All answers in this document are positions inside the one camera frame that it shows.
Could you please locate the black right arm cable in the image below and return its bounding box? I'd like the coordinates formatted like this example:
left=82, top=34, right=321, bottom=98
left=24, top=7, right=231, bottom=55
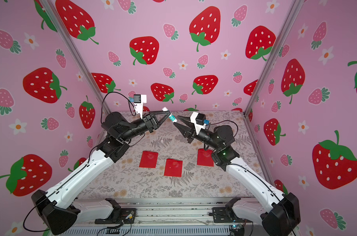
left=208, top=119, right=239, bottom=136

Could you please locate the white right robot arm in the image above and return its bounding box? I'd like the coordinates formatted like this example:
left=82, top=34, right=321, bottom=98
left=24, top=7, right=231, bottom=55
left=173, top=112, right=300, bottom=236

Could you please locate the right red envelope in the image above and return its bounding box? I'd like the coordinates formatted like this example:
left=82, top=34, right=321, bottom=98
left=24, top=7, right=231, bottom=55
left=197, top=148, right=214, bottom=167

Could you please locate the green white glue stick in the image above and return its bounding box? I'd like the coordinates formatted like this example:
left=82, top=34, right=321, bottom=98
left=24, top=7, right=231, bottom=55
left=162, top=107, right=177, bottom=123

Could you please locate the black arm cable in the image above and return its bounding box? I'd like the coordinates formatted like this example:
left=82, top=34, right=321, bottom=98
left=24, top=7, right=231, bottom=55
left=208, top=119, right=239, bottom=136
left=100, top=91, right=137, bottom=124

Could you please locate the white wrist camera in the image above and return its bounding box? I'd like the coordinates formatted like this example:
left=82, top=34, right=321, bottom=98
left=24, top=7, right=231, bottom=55
left=131, top=94, right=147, bottom=119
left=190, top=112, right=210, bottom=135

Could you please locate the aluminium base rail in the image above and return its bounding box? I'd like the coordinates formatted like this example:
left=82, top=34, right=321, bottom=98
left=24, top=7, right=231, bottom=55
left=64, top=197, right=257, bottom=236

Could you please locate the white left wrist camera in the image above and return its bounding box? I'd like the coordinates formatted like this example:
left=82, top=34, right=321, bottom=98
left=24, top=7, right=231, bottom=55
left=131, top=94, right=147, bottom=119

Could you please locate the aluminium right rear frame post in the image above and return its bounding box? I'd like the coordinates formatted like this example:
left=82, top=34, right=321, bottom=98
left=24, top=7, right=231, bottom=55
left=244, top=0, right=304, bottom=117

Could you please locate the aluminium frame post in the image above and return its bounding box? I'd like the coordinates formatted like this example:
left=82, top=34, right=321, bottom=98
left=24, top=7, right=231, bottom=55
left=41, top=0, right=103, bottom=105
left=244, top=0, right=304, bottom=117

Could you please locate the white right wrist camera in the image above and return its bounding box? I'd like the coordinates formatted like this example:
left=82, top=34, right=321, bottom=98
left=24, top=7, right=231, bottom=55
left=190, top=112, right=210, bottom=135

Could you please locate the left red envelope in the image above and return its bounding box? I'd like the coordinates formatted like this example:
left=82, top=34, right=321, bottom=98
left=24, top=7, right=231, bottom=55
left=139, top=151, right=158, bottom=168

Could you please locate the red envelope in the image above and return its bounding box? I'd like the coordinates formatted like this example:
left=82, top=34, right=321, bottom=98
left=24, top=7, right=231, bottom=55
left=139, top=151, right=158, bottom=168
left=197, top=148, right=214, bottom=167
left=164, top=159, right=183, bottom=178

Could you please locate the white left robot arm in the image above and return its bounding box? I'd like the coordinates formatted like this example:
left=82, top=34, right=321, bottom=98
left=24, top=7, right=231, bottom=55
left=32, top=111, right=176, bottom=235

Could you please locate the aluminium left rear frame post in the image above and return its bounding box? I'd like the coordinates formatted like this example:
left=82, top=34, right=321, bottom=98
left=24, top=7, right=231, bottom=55
left=41, top=0, right=103, bottom=105

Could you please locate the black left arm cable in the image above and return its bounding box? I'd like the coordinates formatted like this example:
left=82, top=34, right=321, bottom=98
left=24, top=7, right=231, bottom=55
left=100, top=91, right=137, bottom=124

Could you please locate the middle red envelope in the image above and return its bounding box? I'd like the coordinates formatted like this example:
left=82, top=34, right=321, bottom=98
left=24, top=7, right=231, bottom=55
left=164, top=159, right=183, bottom=178

